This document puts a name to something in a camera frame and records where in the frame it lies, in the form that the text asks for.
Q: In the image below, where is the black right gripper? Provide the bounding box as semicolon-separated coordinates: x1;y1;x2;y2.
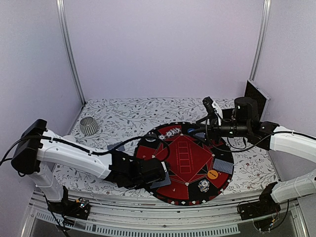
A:
189;114;250;147

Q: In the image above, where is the blue card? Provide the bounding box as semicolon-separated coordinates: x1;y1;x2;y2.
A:
150;172;171;189
195;132;206;141
213;159;234;174

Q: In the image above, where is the black dealer button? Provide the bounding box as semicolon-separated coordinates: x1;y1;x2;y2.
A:
145;132;158;142

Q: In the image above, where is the white blue chip row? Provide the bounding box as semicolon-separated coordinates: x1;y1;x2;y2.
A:
158;127;181;140

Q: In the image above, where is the blue small blind button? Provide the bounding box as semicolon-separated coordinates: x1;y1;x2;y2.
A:
187;128;195;133

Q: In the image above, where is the orange big blind button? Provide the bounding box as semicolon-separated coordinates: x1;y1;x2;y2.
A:
207;169;219;180

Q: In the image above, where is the white blue chip stack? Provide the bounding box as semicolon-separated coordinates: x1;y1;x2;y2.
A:
198;179;210;193

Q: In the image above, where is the blue playing card deck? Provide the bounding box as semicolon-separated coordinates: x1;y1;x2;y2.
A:
107;143;125;152

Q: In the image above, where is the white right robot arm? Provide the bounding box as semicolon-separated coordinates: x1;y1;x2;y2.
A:
202;97;316;215

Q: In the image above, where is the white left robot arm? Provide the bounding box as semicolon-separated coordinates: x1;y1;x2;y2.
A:
11;119;171;214

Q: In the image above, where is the aluminium poker chip case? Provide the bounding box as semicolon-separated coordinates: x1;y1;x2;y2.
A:
222;79;271;119

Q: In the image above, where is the floral patterned tablecloth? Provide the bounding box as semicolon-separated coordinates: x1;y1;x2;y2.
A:
53;98;279;198

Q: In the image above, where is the striped ceramic mug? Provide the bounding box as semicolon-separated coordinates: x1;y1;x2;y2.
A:
79;117;98;136

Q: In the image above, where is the white round dish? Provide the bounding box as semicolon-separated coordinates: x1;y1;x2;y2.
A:
63;135;77;143

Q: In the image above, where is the round red black poker mat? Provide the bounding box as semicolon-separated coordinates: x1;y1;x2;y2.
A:
134;122;234;206

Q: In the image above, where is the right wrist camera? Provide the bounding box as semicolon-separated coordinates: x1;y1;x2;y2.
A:
202;97;223;125

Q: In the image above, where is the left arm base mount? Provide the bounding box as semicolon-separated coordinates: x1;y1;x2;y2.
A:
48;197;91;220

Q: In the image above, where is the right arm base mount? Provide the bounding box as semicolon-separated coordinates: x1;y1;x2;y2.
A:
237;200;281;232

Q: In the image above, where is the aluminium front rail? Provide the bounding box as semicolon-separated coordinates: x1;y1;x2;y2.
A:
19;190;316;237

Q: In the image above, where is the right aluminium frame post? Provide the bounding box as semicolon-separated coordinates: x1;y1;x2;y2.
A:
249;0;272;81

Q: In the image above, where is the aluminium frame post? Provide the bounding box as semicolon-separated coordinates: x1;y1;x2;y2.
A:
56;0;86;106
249;0;272;81

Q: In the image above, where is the left aluminium frame post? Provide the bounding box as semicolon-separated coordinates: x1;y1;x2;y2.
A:
56;0;86;106

